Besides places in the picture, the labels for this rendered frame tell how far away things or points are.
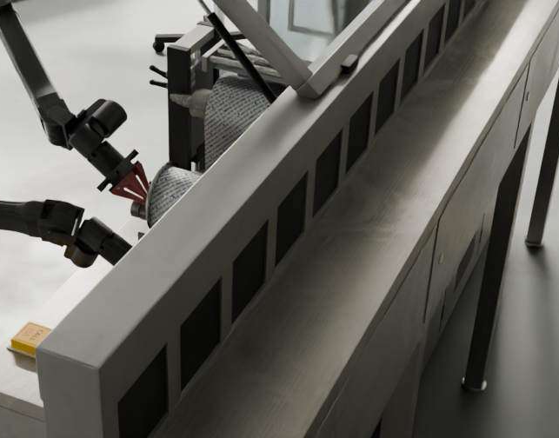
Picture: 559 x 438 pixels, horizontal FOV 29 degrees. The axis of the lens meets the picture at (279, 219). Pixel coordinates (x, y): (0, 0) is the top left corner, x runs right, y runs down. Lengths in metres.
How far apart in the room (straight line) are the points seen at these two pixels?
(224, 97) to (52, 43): 3.67
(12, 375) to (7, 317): 1.62
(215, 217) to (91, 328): 0.26
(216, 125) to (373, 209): 0.55
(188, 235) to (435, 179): 0.68
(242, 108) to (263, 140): 0.67
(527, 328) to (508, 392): 0.36
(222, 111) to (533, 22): 0.79
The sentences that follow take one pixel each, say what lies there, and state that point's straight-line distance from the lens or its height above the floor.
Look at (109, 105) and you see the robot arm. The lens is 2.27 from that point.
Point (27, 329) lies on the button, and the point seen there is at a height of 0.92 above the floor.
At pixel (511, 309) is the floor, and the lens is 4.07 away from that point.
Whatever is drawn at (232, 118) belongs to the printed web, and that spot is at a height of 1.36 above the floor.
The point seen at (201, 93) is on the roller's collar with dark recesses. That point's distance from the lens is 2.35.
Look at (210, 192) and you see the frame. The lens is 1.46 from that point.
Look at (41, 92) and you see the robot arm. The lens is 2.32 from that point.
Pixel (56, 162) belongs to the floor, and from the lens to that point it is 4.81.
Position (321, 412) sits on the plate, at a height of 1.43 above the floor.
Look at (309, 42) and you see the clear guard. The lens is 1.80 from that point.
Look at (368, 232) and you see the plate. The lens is 1.79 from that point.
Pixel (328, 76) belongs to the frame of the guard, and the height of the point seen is 1.67.
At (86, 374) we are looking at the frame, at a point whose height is 1.64.
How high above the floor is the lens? 2.44
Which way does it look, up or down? 34 degrees down
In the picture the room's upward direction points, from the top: 3 degrees clockwise
